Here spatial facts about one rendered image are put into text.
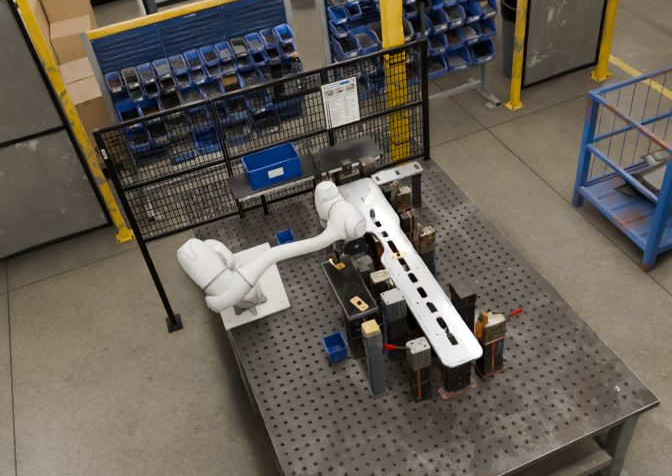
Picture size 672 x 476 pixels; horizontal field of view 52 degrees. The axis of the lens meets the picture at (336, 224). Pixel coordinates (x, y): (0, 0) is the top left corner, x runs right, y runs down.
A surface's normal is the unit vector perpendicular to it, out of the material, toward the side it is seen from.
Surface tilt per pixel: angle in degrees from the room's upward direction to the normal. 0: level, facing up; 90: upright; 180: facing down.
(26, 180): 90
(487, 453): 0
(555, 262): 0
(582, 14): 91
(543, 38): 91
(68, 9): 90
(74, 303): 0
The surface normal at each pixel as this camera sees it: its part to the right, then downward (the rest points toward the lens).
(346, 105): 0.34, 0.59
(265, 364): -0.11, -0.75
